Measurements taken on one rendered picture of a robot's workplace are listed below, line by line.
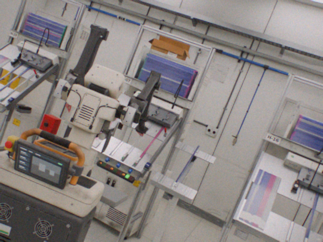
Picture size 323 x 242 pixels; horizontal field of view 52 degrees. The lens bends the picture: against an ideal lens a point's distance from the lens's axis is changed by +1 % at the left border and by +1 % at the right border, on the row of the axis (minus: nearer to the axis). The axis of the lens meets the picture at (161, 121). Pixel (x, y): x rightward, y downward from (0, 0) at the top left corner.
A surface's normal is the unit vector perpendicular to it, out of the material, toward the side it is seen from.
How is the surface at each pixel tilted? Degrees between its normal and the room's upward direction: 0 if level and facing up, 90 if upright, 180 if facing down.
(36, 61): 47
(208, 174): 90
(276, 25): 90
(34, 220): 90
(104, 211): 90
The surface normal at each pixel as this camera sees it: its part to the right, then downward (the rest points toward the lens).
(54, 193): -0.10, 0.06
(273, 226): 0.04, -0.69
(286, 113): -0.32, -0.04
